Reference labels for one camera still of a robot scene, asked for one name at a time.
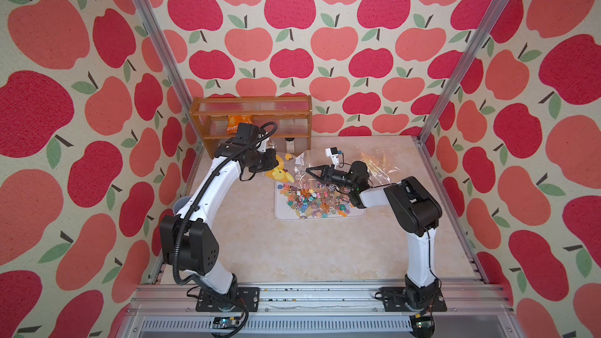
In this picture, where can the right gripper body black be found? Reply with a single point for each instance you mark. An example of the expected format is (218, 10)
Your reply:
(338, 180)

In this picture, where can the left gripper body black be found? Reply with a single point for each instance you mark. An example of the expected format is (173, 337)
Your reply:
(262, 160)

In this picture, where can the ziploc bag of colourful candies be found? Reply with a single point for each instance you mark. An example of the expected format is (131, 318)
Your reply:
(384, 173)

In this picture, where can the ziploc bag of yellow candies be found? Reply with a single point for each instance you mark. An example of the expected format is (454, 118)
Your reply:
(291, 170)

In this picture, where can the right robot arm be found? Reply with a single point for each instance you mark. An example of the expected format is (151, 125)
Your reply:
(418, 214)

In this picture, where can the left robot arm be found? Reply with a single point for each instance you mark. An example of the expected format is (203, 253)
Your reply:
(187, 241)

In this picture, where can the orange snack bag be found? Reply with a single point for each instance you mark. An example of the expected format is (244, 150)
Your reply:
(235, 121)

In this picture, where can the poured candies pile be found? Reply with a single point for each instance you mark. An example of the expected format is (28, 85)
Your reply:
(292, 203)

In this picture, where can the small white bottle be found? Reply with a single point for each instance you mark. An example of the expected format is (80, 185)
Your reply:
(290, 145)

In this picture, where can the wooden shelf rack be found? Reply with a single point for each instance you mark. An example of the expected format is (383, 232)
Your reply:
(293, 115)

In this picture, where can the white plastic tray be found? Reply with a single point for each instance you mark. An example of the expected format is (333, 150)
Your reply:
(301, 197)

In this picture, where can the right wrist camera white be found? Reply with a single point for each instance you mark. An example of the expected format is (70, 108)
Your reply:
(335, 155)

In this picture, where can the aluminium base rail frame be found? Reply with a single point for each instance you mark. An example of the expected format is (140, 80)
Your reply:
(466, 308)

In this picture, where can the left aluminium corner post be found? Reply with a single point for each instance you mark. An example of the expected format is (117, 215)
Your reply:
(164, 52)

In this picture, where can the aluminium corner post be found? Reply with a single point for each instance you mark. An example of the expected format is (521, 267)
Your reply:
(164, 52)
(481, 34)

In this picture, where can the right aluminium corner post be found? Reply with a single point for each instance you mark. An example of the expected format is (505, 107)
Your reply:
(481, 34)

